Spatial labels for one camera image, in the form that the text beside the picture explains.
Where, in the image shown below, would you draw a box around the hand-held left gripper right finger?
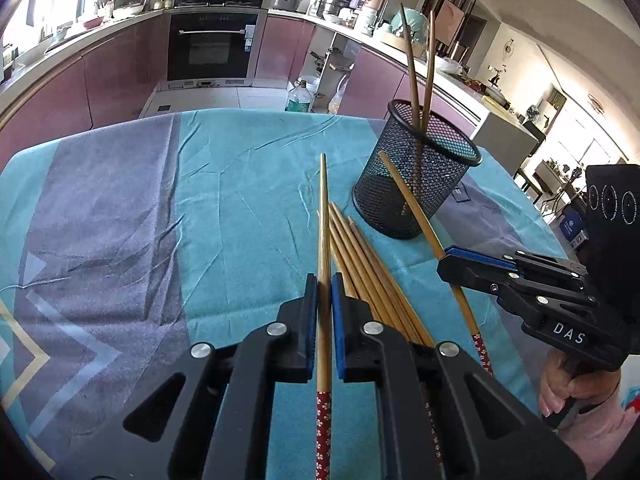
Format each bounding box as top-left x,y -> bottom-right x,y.
330,272 -> 588,480

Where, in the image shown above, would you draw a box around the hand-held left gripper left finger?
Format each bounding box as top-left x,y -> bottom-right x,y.
60,274 -> 321,480

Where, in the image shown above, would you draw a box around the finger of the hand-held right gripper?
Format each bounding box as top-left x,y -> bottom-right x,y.
444,245 -> 590,287
436,255 -> 599,327

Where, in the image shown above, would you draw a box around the bunch of wooden chopsticks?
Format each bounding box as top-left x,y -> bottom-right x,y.
316,201 -> 447,476

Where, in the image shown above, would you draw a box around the black mesh utensil holder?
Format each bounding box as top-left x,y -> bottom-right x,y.
351,99 -> 483,240

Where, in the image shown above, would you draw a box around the person's pink-sleeved right forearm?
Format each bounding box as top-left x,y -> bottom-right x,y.
555,390 -> 640,480

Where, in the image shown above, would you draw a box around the person's right hand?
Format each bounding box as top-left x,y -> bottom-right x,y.
539,350 -> 622,418

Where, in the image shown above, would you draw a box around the blue bin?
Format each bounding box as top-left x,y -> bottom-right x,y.
556,209 -> 589,244

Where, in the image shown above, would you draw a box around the teal and purple tablecloth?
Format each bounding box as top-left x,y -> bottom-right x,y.
0,107 -> 571,480

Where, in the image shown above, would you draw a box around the purple kitchen cabinets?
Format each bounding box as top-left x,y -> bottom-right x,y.
0,12 -> 171,171
255,14 -> 481,136

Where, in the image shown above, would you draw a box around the clear plastic bag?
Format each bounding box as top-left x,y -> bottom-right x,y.
327,80 -> 349,116

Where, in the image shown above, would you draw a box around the cooking oil bottle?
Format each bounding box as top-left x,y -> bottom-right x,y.
285,80 -> 313,113

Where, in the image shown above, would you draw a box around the wooden slatted screen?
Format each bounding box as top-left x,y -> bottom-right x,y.
424,0 -> 487,57

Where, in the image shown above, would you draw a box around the teal food cover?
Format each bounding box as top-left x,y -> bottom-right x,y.
400,6 -> 437,37

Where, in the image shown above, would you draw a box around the black built-in oven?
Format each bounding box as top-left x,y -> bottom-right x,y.
166,9 -> 268,84

